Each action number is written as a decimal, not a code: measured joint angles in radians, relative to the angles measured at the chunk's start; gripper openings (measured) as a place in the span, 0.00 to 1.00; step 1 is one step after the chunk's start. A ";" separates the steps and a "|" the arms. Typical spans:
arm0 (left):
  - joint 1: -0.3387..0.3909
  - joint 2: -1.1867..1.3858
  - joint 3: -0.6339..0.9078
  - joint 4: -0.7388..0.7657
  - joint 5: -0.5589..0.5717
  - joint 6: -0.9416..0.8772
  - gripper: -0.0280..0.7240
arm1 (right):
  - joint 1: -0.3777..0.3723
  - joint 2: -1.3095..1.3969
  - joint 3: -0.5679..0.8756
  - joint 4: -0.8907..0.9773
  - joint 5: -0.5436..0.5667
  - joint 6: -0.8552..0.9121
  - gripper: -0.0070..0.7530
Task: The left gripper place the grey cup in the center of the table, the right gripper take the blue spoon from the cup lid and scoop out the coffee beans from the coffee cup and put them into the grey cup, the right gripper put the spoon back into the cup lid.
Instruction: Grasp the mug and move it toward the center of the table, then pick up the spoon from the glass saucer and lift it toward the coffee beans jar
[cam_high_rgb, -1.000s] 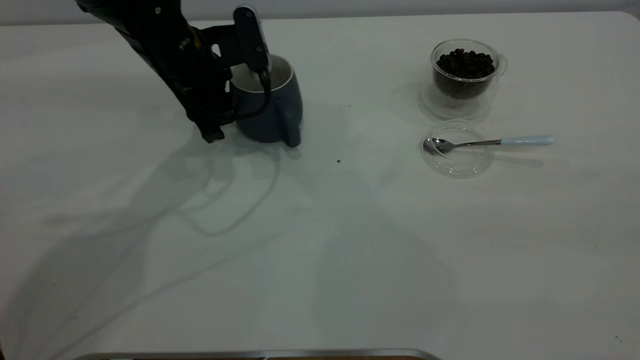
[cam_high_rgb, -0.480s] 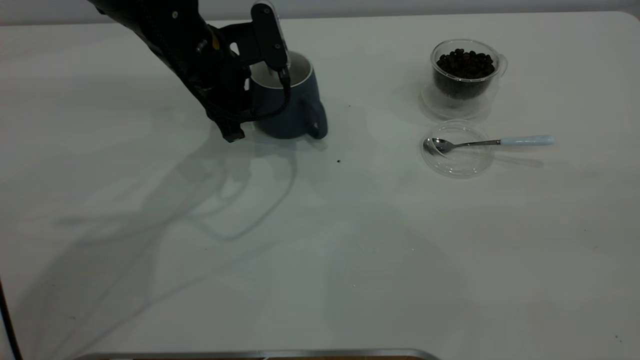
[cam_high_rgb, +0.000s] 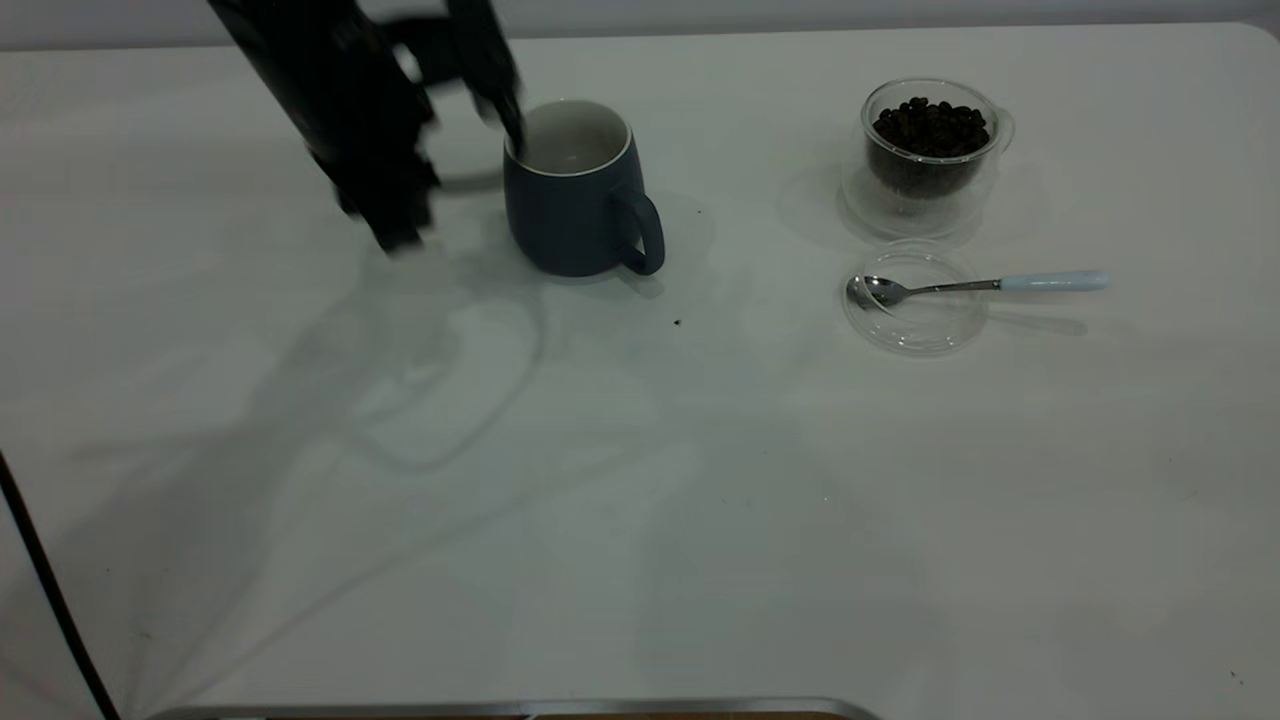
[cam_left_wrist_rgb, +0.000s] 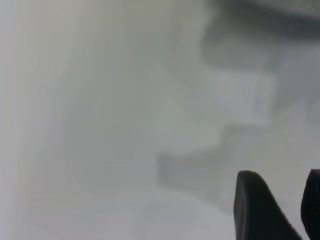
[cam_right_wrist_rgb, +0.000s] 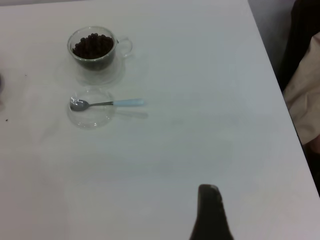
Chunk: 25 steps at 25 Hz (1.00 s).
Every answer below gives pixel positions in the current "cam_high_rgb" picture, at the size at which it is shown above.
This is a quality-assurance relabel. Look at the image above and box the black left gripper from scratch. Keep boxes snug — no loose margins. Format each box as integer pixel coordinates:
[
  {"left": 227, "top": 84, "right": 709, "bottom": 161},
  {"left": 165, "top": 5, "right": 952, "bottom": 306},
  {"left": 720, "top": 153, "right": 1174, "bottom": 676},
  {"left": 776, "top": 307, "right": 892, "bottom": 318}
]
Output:
[{"left": 205, "top": 0, "right": 528, "bottom": 253}]

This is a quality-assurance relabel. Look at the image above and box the dark blue-grey ceramic mug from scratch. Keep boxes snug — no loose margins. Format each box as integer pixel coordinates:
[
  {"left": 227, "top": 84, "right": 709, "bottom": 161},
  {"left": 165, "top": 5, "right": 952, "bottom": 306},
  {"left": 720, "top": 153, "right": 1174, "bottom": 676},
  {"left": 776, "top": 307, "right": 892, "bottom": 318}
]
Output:
[{"left": 502, "top": 98, "right": 667, "bottom": 279}]

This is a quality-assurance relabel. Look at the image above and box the metal spoon light blue handle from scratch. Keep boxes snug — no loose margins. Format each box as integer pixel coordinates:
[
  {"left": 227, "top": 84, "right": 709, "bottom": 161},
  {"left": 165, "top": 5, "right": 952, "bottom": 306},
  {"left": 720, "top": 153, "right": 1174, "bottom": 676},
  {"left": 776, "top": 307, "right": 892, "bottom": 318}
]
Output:
[{"left": 846, "top": 270, "right": 1110, "bottom": 311}]

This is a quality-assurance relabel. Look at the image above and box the clear double-walled glass cup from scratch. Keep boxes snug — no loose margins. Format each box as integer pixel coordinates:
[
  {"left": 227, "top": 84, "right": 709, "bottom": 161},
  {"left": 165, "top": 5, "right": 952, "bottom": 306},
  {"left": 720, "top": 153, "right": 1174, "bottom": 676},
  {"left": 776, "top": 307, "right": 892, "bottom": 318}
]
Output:
[{"left": 840, "top": 78, "right": 1017, "bottom": 242}]

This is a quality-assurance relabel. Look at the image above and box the pile of coffee beans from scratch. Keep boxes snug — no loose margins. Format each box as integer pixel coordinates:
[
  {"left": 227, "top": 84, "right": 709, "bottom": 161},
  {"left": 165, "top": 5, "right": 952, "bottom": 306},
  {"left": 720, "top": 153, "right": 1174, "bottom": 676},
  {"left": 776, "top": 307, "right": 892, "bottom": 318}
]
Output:
[{"left": 868, "top": 97, "right": 993, "bottom": 199}]

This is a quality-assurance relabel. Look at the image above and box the clear glass saucer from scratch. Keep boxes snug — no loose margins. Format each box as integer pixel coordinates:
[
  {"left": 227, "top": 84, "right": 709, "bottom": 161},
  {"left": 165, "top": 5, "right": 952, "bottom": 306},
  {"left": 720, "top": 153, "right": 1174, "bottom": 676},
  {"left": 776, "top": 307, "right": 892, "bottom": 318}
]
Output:
[{"left": 842, "top": 240, "right": 989, "bottom": 357}]

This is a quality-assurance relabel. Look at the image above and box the black cable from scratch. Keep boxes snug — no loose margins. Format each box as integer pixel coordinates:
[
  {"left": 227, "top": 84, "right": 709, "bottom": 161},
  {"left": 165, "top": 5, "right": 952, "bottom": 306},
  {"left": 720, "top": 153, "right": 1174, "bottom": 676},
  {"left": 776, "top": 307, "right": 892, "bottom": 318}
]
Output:
[{"left": 0, "top": 450, "right": 123, "bottom": 720}]

